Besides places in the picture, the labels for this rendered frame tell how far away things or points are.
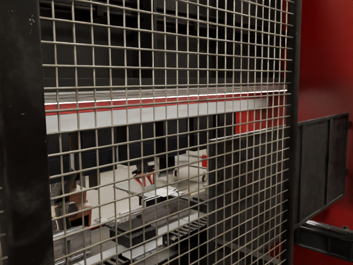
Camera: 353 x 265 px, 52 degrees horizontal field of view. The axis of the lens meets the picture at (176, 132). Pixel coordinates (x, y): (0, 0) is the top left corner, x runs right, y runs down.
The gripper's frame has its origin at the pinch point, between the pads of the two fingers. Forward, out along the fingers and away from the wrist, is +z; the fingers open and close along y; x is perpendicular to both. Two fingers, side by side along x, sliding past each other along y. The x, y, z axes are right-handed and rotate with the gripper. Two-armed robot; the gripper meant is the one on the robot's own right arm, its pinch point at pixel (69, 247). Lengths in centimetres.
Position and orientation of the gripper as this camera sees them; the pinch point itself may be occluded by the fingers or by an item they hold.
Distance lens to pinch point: 186.2
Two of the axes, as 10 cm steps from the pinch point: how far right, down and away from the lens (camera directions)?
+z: 2.2, 9.8, -0.2
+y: 7.5, -1.8, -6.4
